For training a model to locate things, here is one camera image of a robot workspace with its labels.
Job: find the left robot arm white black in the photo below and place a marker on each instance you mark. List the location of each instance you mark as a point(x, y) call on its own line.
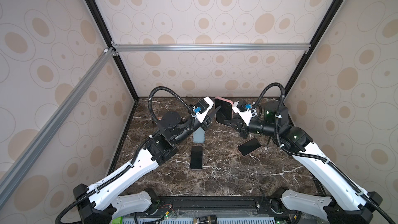
point(102, 202)

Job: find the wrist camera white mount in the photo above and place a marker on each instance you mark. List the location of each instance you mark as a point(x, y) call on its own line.
point(245, 111)
point(201, 108)

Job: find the black frame post left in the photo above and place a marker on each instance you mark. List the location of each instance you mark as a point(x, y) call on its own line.
point(105, 34)

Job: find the black frame post right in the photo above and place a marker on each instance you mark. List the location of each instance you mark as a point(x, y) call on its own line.
point(324, 24)

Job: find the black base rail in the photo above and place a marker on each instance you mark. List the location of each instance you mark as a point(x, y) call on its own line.
point(228, 210)

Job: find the pink cased smartphone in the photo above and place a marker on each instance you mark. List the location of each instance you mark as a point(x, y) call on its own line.
point(225, 112)

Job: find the purple smartphone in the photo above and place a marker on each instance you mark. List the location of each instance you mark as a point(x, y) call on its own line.
point(196, 162)

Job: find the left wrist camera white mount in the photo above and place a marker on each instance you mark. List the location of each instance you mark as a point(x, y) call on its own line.
point(201, 108)

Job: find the black smartphone rose edge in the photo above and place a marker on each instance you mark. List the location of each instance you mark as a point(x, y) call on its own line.
point(249, 147)

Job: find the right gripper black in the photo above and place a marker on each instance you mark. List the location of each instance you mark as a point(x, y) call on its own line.
point(241, 127)

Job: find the black frame post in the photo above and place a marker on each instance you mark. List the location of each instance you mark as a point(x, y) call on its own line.
point(324, 24)
point(105, 34)

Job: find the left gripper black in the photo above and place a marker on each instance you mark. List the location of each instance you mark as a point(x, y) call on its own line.
point(207, 121)

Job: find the diagonal aluminium rail left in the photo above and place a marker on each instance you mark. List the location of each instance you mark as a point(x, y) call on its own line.
point(29, 156)

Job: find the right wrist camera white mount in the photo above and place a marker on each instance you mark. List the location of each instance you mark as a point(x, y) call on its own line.
point(245, 111)

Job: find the horizontal aluminium rail back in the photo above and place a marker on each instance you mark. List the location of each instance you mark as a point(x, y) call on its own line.
point(212, 47)

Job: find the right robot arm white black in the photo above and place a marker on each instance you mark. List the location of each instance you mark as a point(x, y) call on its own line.
point(347, 203)

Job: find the light blue phone case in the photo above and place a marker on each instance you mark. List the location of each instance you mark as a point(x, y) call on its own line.
point(199, 136)

